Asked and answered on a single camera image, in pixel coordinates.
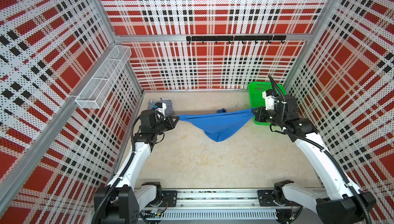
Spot white wire mesh shelf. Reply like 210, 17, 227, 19
76, 45, 131, 109

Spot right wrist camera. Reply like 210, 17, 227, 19
262, 89, 277, 111

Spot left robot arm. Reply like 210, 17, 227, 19
91, 108, 180, 224

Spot blue white striped tank top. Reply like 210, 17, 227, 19
148, 97, 175, 117

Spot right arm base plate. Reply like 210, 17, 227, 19
257, 190, 300, 208

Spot green plastic basket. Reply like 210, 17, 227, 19
248, 76, 286, 126

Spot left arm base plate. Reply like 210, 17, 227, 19
145, 190, 178, 208

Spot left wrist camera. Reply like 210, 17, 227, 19
153, 102, 166, 117

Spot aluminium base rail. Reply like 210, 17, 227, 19
139, 188, 325, 224

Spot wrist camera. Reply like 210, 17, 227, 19
153, 102, 166, 117
262, 89, 277, 111

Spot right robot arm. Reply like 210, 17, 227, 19
252, 91, 376, 224

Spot black hook rail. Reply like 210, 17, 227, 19
186, 35, 287, 42

